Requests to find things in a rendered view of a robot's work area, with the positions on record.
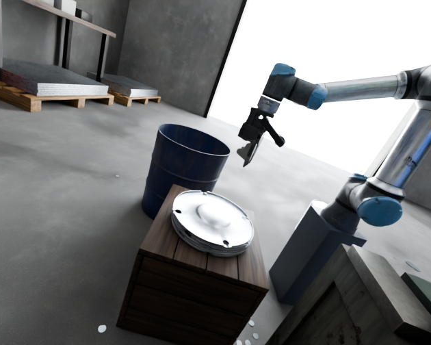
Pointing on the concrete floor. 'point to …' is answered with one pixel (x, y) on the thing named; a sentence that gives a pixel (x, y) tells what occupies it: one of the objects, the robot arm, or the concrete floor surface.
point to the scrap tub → (182, 163)
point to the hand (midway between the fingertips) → (247, 163)
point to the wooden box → (191, 287)
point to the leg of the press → (358, 307)
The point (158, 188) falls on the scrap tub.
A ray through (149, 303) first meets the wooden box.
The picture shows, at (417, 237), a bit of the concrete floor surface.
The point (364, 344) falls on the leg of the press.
